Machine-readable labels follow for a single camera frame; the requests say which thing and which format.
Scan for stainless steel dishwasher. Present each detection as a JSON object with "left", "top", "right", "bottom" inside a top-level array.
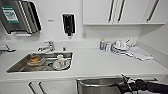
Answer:
[{"left": 75, "top": 77, "right": 134, "bottom": 94}]

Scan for white dish cloth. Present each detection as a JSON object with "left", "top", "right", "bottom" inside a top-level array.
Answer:
[{"left": 128, "top": 45, "right": 155, "bottom": 62}]

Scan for white stacked dishes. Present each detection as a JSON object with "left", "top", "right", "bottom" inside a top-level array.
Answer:
[{"left": 111, "top": 39, "right": 132, "bottom": 56}]

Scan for small clear bottle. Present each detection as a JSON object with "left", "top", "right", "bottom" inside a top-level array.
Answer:
[{"left": 104, "top": 41, "right": 111, "bottom": 53}]

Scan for blue white soap bottle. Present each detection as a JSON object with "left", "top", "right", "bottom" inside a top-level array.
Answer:
[{"left": 99, "top": 38, "right": 106, "bottom": 51}]

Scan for black soap dispenser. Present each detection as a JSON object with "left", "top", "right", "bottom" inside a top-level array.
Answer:
[{"left": 61, "top": 13, "right": 76, "bottom": 37}]

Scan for chrome faucet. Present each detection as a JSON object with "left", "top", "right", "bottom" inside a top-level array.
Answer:
[{"left": 37, "top": 40, "right": 56, "bottom": 53}]

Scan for orange bowl in sink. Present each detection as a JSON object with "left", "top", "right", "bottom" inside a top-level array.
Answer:
[{"left": 27, "top": 55, "right": 46, "bottom": 67}]

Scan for stainless steel sink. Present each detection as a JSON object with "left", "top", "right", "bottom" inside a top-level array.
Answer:
[{"left": 5, "top": 50, "right": 74, "bottom": 74}]

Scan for dish drying rack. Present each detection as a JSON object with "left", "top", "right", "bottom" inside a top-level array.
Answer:
[{"left": 0, "top": 44, "right": 16, "bottom": 54}]

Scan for grey paper towel dispenser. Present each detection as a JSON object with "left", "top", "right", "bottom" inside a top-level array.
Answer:
[{"left": 0, "top": 0, "right": 43, "bottom": 36}]

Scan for white wall outlet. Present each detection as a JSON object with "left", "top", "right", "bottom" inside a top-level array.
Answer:
[{"left": 82, "top": 30, "right": 88, "bottom": 39}]

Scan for white wall cabinet black handles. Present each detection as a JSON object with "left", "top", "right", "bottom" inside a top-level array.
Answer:
[{"left": 82, "top": 0, "right": 168, "bottom": 26}]

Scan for small wall label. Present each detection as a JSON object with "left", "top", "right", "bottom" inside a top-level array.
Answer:
[{"left": 47, "top": 19, "right": 55, "bottom": 23}]

